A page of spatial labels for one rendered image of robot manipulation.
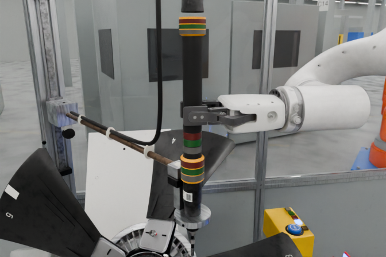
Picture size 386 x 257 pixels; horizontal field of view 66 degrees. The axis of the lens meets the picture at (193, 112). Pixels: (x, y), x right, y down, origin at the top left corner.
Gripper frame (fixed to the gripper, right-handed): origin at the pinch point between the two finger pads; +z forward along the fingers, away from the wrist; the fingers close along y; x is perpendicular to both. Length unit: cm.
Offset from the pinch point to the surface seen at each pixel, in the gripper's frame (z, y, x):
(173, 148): 1.6, 20.0, -14.5
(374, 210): -107, 70, -75
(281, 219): -34, 30, -46
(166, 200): 4.4, 9.4, -22.5
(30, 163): 32.3, 12.1, -13.1
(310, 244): -40, 21, -49
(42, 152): 29.6, 12.2, -10.7
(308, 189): -68, 70, -60
